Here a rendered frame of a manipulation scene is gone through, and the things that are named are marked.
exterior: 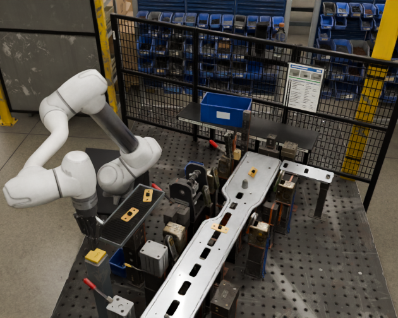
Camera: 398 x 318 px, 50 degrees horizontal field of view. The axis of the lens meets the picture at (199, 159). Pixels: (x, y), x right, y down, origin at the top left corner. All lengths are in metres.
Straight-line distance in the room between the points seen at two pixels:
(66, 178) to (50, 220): 2.26
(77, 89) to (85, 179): 0.57
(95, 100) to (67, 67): 2.52
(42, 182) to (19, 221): 2.34
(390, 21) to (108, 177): 1.67
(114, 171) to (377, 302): 1.47
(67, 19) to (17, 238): 1.98
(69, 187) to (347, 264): 1.55
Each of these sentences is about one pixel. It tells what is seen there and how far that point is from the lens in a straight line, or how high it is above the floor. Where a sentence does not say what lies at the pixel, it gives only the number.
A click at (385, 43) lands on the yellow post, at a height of 1.63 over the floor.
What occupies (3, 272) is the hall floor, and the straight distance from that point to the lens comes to 3.44.
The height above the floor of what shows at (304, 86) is 1.31.
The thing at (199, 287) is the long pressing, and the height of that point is 1.00.
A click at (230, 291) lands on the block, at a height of 1.03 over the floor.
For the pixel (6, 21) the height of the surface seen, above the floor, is 1.13.
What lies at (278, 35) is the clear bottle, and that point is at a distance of 2.66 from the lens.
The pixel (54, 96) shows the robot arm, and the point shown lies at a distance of 1.95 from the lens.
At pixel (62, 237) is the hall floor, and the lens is 3.53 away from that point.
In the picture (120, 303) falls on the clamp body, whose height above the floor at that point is 1.06.
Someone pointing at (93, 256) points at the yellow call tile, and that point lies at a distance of 1.77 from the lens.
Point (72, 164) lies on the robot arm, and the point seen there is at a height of 1.64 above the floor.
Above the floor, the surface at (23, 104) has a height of 0.25.
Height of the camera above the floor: 2.47
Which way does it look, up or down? 37 degrees down
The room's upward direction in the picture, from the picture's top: 1 degrees clockwise
